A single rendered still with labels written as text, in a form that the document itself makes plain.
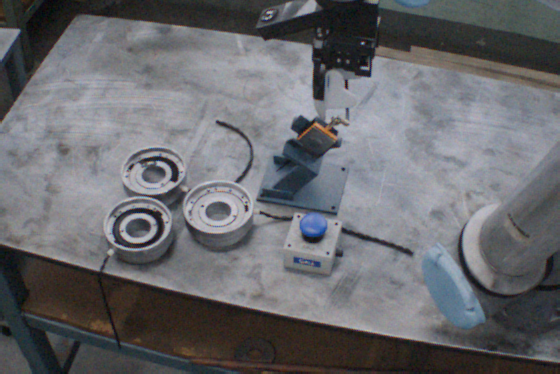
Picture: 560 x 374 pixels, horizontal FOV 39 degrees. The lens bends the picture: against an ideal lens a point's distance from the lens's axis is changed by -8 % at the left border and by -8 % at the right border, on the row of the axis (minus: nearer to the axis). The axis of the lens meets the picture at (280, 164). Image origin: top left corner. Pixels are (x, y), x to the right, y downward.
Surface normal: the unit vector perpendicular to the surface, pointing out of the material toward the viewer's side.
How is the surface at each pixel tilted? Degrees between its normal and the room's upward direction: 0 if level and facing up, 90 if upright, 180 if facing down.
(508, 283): 61
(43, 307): 0
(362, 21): 90
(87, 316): 0
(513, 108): 0
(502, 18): 90
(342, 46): 90
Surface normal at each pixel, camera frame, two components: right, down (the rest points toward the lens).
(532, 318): -0.14, 0.47
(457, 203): 0.00, -0.70
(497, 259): -0.69, 0.58
